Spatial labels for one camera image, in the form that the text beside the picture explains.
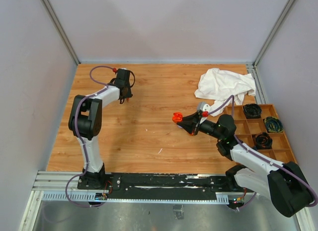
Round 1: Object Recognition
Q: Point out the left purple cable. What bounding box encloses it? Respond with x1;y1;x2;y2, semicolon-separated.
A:
65;66;117;208

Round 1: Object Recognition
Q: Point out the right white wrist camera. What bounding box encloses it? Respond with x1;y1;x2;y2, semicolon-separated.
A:
197;102;211;114

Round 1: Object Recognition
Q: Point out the blue yellow coiled cable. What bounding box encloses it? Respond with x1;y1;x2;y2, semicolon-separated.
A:
263;116;284;134

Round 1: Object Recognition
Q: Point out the white crumpled cloth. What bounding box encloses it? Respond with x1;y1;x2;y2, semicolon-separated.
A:
194;68;256;111

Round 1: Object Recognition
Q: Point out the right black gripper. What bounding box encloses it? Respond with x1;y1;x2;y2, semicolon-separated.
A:
177;111;223;140

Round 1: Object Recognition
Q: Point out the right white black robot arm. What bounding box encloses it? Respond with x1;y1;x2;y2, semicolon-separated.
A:
173;112;318;217

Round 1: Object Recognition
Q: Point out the wooden compartment tray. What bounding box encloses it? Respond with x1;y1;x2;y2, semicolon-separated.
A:
234;104;297;163

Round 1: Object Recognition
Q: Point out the black coiled cable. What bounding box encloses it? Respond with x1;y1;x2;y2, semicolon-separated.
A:
252;132;273;150
242;103;263;118

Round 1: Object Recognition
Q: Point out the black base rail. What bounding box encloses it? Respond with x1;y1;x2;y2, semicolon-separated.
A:
77;173;244;201

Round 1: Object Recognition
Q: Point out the black coiled cable top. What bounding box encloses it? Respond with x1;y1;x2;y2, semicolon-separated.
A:
242;103;263;118

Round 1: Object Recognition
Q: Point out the black coiled cable middle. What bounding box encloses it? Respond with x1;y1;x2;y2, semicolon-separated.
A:
252;132;273;150

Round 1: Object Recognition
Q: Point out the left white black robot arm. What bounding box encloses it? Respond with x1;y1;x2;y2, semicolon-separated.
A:
68;66;136;190

